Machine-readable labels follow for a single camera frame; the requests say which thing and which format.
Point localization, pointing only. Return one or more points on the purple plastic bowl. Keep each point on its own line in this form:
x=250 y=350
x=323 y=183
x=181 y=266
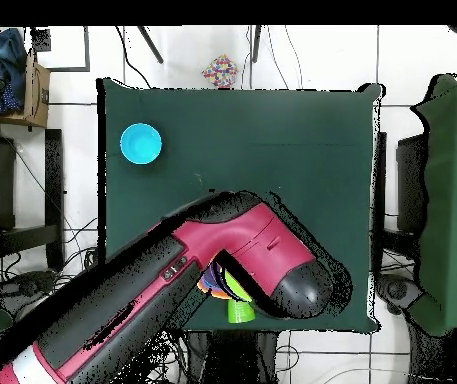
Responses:
x=212 y=274

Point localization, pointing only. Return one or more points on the green plastic bowl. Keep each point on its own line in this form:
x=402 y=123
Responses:
x=234 y=288

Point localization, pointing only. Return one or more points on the large orange plastic bowl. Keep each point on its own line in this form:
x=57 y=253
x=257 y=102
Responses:
x=220 y=295

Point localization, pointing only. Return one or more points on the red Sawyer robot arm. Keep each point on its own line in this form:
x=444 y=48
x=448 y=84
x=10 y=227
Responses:
x=252 y=240

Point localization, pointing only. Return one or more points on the dark green tablecloth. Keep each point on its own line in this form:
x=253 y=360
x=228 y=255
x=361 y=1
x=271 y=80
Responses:
x=252 y=140

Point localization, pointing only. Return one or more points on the green plastic cup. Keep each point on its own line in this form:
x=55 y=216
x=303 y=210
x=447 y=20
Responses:
x=240 y=312

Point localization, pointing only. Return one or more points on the small cyan plastic bowl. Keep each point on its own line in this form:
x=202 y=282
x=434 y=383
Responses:
x=140 y=143

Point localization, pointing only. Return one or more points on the colourful patterned box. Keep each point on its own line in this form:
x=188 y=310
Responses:
x=220 y=72

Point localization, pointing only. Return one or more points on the black tripod leg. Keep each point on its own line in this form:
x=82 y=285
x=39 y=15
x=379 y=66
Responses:
x=256 y=44
x=152 y=46

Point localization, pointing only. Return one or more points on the brown cardboard box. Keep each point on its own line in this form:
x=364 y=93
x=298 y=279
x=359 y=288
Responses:
x=36 y=96

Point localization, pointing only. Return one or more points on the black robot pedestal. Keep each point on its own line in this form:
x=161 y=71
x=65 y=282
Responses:
x=232 y=356

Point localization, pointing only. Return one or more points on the black bench frame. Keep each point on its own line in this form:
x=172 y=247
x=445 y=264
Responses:
x=54 y=180

